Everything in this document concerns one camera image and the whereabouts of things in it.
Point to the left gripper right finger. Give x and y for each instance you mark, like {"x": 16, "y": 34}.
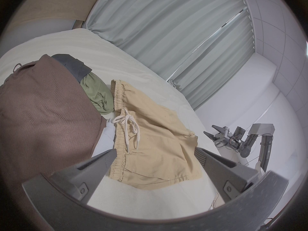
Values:
{"x": 223, "y": 174}

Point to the bed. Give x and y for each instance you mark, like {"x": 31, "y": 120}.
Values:
{"x": 60, "y": 42}

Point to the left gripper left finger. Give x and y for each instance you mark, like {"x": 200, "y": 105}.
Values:
{"x": 81, "y": 177}

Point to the black garment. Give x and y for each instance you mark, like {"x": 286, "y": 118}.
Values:
{"x": 72, "y": 65}

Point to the green garment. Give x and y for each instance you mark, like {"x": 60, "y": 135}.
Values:
{"x": 96, "y": 92}

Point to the beige shorts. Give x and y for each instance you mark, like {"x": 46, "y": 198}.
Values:
{"x": 154, "y": 141}

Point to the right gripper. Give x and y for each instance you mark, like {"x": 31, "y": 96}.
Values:
{"x": 223, "y": 140}

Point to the brown garment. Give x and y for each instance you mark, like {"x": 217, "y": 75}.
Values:
{"x": 48, "y": 105}

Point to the white garment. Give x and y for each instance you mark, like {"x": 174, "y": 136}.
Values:
{"x": 105, "y": 138}

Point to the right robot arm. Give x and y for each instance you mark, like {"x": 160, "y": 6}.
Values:
{"x": 262, "y": 129}

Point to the pale green curtain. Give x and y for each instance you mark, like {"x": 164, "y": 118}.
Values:
{"x": 216, "y": 64}
{"x": 156, "y": 15}

